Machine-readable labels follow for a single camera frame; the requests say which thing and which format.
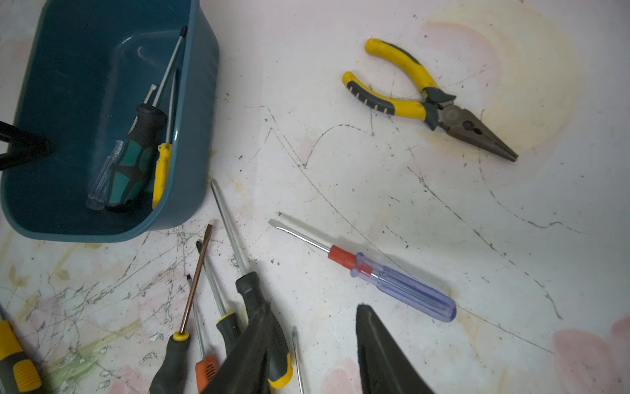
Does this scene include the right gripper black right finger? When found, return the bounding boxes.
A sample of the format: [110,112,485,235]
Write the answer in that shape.
[356,304,433,394]

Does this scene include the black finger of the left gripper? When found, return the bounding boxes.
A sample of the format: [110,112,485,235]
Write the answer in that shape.
[1,121,52,171]

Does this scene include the yellow handled needle-nose pliers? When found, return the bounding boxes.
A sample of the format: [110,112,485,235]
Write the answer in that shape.
[342,39,518,163]

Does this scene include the black yellow tip screwdriver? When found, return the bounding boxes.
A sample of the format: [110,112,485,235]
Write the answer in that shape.
[210,179,294,389]

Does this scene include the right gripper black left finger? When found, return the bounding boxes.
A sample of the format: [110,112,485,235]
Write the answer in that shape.
[202,301,273,393]

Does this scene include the green black handle screwdriver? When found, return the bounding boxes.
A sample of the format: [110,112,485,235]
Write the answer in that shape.
[104,26,188,211]

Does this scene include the black yellow collar screwdriver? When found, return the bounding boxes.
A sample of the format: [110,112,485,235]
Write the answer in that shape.
[149,224,213,394]

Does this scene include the teal plastic storage box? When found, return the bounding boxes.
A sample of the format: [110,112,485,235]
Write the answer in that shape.
[1,1,220,243]

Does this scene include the black yellow utility knife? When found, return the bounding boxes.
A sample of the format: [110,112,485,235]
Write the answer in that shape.
[1,315,44,394]

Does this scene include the small yellow handle screwdriver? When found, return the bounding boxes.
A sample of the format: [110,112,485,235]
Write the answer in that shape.
[152,69,180,208]

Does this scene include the orange handle short screwdriver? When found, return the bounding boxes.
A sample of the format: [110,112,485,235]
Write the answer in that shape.
[191,302,218,393]

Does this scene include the orange black handle screwdriver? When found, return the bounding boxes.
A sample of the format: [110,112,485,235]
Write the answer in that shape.
[291,326,306,394]

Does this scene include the purple clear handle screwdriver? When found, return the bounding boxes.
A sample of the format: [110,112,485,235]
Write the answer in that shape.
[268,219,457,323]

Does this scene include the clear handle small screwdriver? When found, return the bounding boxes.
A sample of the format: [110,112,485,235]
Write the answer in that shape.
[85,83,158,211]

